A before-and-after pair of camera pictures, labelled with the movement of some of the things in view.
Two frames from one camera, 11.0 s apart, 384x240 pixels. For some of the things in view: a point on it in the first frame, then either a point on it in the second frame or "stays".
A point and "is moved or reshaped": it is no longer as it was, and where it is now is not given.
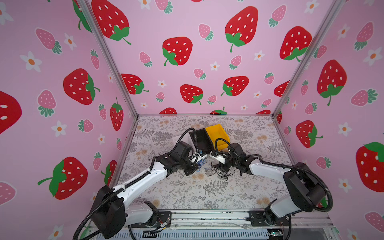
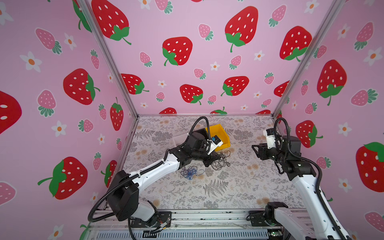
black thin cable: (213, 171) is moved or reshaped
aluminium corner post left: (87, 8) stays
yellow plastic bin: (217, 131) stays
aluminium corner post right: (336, 8) stays
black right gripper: (222, 167) → (262, 149)
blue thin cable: (201, 162) is moved or reshaped
